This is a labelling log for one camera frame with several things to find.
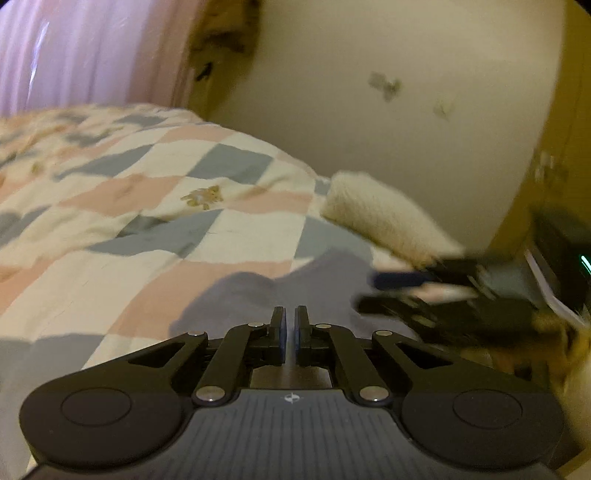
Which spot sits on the grey sweatshirt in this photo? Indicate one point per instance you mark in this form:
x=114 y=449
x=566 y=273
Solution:
x=240 y=295

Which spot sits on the patchwork bear print quilt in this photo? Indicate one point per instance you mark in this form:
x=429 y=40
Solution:
x=138 y=194

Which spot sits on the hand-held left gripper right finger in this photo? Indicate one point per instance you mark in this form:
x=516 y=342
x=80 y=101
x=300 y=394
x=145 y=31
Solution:
x=299 y=339

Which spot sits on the small dark wall hook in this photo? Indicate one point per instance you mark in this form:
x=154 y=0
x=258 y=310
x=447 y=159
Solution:
x=203 y=72

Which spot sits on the cream fleece cloth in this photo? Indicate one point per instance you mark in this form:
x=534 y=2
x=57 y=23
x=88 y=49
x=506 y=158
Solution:
x=383 y=212

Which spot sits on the pink curtain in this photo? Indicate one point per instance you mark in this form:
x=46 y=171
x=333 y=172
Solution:
x=92 y=50

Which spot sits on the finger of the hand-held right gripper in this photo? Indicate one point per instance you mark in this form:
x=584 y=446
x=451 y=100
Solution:
x=406 y=279
x=415 y=309

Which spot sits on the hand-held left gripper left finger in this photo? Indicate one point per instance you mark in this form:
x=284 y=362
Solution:
x=282 y=339

